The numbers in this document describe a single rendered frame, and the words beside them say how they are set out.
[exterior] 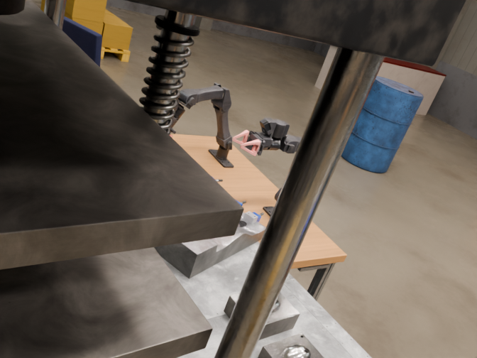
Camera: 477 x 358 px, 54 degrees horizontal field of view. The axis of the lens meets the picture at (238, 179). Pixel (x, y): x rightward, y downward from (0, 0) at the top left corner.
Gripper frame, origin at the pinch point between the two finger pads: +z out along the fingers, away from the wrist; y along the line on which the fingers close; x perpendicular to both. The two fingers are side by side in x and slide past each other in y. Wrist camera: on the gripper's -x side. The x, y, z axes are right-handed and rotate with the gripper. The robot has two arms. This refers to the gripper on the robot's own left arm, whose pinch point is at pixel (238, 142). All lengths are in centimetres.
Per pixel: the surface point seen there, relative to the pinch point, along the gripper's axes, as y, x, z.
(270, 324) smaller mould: 63, 33, 14
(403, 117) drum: -186, 54, -363
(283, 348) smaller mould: 73, 33, 16
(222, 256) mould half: 24.9, 36.3, 10.1
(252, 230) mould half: 13.9, 34.3, -10.4
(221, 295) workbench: 42, 39, 19
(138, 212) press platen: 94, -37, 84
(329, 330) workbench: 66, 40, -13
